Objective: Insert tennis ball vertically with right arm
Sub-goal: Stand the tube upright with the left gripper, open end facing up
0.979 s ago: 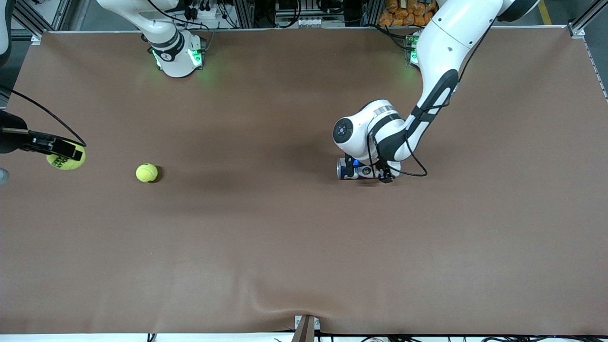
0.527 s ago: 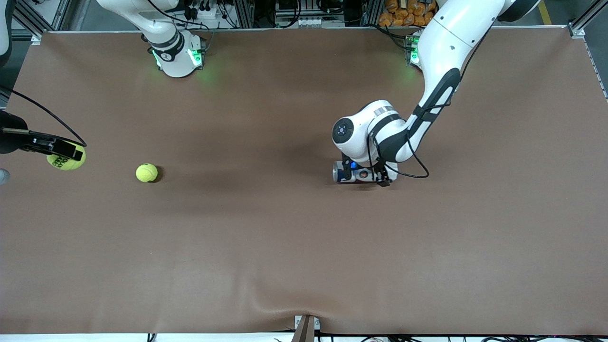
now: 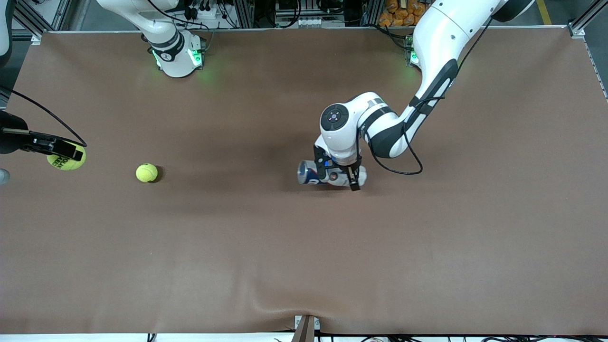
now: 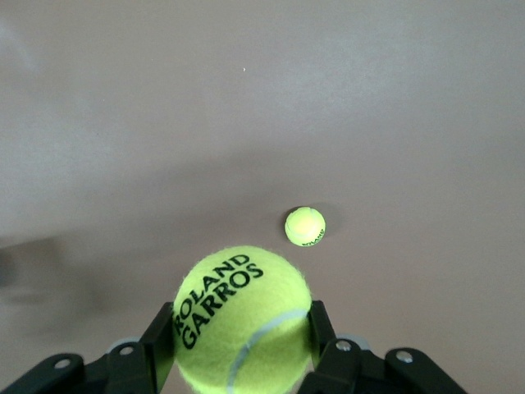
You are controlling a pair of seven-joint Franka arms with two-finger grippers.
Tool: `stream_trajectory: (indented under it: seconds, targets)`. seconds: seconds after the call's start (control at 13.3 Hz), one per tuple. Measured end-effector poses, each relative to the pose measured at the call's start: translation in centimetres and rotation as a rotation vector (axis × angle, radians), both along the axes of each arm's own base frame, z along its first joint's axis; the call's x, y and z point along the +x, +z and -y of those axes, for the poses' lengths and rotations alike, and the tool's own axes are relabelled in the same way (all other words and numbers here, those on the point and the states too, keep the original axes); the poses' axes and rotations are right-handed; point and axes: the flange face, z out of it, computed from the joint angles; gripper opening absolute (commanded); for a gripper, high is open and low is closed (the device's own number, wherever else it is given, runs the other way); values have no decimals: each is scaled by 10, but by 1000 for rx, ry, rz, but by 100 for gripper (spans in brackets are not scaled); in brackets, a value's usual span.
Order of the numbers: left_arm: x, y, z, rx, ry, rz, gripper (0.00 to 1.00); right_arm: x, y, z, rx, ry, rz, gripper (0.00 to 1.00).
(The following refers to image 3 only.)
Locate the aluminium frame post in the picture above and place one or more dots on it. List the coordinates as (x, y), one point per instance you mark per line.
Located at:
(243, 14)
(371, 13)

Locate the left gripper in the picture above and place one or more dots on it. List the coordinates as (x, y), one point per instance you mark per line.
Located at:
(353, 178)

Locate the aluminium frame strut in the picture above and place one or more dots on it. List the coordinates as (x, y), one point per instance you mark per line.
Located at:
(577, 31)
(37, 39)

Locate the pile of orange items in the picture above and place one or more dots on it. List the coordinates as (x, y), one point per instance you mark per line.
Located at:
(396, 14)

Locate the printed yellow tennis ball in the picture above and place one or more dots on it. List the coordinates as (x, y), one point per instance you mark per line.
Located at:
(69, 164)

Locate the metal edge bracket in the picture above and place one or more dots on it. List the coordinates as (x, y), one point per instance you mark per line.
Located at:
(306, 330)

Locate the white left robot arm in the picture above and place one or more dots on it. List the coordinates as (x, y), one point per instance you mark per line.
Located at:
(441, 33)

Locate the white terminal block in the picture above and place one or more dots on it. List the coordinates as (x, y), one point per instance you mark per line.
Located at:
(308, 22)

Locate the white power strip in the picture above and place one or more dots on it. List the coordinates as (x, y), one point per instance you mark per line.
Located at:
(204, 13)

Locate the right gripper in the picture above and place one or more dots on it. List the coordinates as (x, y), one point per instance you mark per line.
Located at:
(10, 139)

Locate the silver tennis ball can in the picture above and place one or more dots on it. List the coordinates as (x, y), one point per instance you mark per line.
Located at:
(308, 175)

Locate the brown table mat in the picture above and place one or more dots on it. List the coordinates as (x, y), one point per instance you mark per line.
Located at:
(304, 261)

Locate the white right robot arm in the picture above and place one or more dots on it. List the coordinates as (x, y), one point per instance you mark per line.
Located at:
(175, 61)

